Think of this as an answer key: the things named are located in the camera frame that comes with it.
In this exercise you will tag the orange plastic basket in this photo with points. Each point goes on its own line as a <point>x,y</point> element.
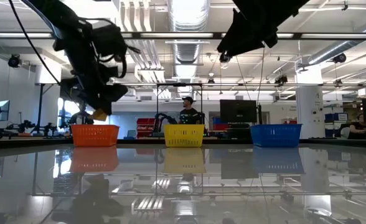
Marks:
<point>94,135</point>

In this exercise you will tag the orange rectangular block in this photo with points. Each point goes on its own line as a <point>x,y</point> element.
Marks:
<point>99,115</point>

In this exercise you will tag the black ceiling camera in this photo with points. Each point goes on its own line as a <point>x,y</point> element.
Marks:
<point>15,60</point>
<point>338,58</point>
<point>225,57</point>
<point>281,79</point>

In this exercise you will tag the silver desktop monitor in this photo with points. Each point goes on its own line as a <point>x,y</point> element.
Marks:
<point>0,110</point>

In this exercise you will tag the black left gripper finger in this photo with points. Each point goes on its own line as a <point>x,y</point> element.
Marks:
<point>109,104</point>
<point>94,102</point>

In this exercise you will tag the blue plastic basket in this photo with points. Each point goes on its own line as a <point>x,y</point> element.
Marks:
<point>276,135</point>

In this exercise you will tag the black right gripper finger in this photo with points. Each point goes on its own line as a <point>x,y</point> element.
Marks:
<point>229,34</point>
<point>246,41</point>

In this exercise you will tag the silver round ventilation duct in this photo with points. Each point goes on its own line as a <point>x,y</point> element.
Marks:
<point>187,18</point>

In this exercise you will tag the black aluminium table frame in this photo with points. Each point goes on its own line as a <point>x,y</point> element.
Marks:
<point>30,142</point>

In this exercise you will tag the white square pillar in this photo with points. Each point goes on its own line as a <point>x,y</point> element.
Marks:
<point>309,109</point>

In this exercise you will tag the person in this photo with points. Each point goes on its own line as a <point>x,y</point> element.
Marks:
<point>189,115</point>
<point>358,127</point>

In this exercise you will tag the black background station frame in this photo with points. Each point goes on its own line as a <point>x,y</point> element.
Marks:
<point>179,84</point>

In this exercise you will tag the yellow plastic basket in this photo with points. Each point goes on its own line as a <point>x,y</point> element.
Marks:
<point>184,135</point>

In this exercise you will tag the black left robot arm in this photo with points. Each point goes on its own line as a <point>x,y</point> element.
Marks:
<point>74,28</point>

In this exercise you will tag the large black monitor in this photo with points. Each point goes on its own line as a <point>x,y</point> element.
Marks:
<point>238,111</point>

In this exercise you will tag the black background robot arm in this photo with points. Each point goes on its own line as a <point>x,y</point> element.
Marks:
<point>164,119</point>

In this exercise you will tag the red storage bins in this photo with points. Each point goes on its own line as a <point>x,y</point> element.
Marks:
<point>145,126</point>

